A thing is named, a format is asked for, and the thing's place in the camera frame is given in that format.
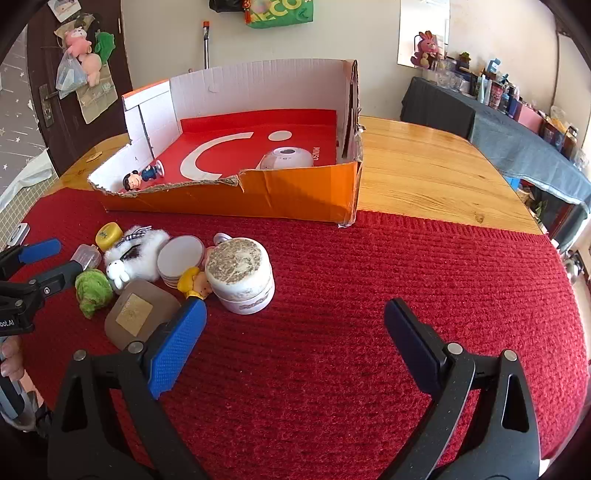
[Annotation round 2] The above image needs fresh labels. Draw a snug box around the beige hanging pouch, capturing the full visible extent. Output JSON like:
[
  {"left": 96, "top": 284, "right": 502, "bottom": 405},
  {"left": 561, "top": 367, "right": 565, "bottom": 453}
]
[{"left": 76, "top": 65, "right": 118, "bottom": 124}]

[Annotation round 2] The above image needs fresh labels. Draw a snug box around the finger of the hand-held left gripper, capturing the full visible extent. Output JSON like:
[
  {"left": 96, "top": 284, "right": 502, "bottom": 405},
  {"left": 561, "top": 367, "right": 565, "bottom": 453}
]
[
  {"left": 0, "top": 261, "right": 84, "bottom": 308},
  {"left": 0, "top": 237, "right": 63, "bottom": 280}
]

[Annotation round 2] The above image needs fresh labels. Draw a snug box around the green plush toy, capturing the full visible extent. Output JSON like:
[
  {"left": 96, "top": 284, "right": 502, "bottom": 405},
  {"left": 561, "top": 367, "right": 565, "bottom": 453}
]
[{"left": 95, "top": 31, "right": 115, "bottom": 61}]

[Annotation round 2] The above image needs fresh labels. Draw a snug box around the small yellow jar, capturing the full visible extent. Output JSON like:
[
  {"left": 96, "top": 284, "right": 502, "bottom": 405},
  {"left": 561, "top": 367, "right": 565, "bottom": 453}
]
[{"left": 95, "top": 222, "right": 123, "bottom": 252}]

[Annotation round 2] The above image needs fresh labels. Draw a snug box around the green tote bag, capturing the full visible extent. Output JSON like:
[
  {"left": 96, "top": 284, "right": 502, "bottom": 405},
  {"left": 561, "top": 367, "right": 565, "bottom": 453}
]
[{"left": 245, "top": 0, "right": 315, "bottom": 29}]

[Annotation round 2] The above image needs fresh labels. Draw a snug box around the metal door handle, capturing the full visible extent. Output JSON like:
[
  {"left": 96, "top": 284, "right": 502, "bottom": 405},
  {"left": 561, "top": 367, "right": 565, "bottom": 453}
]
[{"left": 39, "top": 84, "right": 61, "bottom": 127}]

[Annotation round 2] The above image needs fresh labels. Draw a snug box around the dark hanging bag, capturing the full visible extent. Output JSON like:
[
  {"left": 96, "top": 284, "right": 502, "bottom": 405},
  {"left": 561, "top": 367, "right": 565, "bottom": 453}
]
[{"left": 209, "top": 0, "right": 250, "bottom": 14}]

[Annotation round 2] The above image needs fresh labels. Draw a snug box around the clear plastic box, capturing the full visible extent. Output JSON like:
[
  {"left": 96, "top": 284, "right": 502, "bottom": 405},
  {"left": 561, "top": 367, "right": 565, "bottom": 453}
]
[{"left": 71, "top": 244, "right": 102, "bottom": 271}]

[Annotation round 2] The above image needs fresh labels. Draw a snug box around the green plush cabbage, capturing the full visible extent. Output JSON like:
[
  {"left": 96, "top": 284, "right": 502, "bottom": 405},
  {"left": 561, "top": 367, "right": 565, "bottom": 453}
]
[{"left": 75, "top": 270, "right": 115, "bottom": 319}]

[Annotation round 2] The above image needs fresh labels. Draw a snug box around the clear plastic bag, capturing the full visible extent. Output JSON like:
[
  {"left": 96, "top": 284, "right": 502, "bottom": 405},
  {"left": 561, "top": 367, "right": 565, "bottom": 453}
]
[{"left": 55, "top": 50, "right": 88, "bottom": 100}]

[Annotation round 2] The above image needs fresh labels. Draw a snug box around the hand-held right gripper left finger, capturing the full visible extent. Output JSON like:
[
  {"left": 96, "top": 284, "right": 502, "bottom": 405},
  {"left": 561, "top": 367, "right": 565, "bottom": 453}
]
[{"left": 46, "top": 300, "right": 211, "bottom": 480}]

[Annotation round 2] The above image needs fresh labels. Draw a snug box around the white fluffy sheep toy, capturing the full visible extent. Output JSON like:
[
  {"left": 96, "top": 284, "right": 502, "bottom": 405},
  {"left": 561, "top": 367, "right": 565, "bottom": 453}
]
[{"left": 102, "top": 224, "right": 172, "bottom": 295}]

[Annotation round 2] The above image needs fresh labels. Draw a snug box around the pink rabbit plush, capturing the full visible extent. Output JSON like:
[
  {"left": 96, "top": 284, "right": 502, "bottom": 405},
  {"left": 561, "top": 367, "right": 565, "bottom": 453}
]
[{"left": 411, "top": 31, "right": 446, "bottom": 70}]

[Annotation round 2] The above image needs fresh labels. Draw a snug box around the orange cardboard box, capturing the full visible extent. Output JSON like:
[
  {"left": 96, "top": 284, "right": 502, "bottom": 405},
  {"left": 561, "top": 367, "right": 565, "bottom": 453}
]
[{"left": 88, "top": 58, "right": 365, "bottom": 229}]

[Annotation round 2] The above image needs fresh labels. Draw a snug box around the dark brown door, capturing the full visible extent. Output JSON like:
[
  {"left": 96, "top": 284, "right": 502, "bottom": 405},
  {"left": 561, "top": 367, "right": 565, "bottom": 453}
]
[{"left": 25, "top": 0, "right": 134, "bottom": 176}]

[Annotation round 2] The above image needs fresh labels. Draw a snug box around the row of bottles and jars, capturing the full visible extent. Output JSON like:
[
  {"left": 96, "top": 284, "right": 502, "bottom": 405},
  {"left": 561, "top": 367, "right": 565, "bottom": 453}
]
[{"left": 434, "top": 53, "right": 591, "bottom": 169}]

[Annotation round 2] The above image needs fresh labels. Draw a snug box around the white round lid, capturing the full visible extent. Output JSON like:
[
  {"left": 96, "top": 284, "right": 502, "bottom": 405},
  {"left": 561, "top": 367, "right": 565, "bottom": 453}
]
[{"left": 157, "top": 234, "right": 206, "bottom": 289}]

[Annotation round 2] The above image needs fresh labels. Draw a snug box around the person's left hand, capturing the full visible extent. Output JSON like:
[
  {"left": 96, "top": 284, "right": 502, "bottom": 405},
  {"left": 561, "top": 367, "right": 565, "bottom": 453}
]
[{"left": 0, "top": 336, "right": 26, "bottom": 383}]

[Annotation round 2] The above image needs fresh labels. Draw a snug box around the brown square case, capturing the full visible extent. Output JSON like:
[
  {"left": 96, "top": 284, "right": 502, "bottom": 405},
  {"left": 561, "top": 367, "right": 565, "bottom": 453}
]
[{"left": 104, "top": 279, "right": 182, "bottom": 352}]

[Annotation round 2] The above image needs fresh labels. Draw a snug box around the red knitted mat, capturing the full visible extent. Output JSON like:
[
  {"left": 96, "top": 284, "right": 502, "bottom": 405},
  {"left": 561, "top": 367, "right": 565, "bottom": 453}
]
[{"left": 9, "top": 187, "right": 589, "bottom": 480}]

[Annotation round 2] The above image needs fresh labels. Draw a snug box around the yellow and pink figurine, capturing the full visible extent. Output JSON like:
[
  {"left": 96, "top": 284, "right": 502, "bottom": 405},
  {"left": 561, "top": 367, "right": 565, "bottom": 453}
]
[{"left": 178, "top": 233, "right": 230, "bottom": 302}]

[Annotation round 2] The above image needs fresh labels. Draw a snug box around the pink oval case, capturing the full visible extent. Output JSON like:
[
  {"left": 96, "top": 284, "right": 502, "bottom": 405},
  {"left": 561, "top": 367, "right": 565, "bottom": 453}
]
[{"left": 255, "top": 145, "right": 315, "bottom": 171}]

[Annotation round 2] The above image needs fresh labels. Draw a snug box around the side table with dark cloth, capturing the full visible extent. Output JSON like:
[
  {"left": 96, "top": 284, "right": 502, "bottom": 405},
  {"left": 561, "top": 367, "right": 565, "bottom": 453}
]
[{"left": 399, "top": 76, "right": 591, "bottom": 252}]

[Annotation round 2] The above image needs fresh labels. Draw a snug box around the pink plush toy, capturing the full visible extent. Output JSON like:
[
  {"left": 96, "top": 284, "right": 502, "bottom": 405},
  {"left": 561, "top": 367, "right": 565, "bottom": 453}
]
[
  {"left": 78, "top": 52, "right": 103, "bottom": 86},
  {"left": 64, "top": 27, "right": 92, "bottom": 58}
]

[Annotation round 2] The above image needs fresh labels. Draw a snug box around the grey star print curtain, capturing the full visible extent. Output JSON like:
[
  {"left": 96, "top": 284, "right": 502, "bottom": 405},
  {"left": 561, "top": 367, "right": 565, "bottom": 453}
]
[{"left": 0, "top": 28, "right": 51, "bottom": 204}]

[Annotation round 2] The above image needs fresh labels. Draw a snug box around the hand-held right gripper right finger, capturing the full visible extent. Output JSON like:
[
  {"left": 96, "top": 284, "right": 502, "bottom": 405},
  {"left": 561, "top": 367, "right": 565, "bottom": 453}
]
[{"left": 384, "top": 298, "right": 541, "bottom": 480}]

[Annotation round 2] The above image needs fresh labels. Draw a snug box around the dark-haired boy figurine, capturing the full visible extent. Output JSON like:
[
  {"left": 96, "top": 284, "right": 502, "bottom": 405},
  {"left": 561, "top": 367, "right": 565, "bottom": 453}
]
[{"left": 122, "top": 161, "right": 164, "bottom": 192}]

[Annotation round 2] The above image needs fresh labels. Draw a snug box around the white jar speckled lid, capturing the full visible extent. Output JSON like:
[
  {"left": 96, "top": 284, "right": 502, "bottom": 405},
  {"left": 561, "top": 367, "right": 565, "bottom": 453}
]
[{"left": 204, "top": 237, "right": 276, "bottom": 315}]

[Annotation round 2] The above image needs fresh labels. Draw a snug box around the white cloth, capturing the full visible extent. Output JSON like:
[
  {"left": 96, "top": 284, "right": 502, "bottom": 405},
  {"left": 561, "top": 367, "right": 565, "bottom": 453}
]
[{"left": 0, "top": 148, "right": 54, "bottom": 213}]

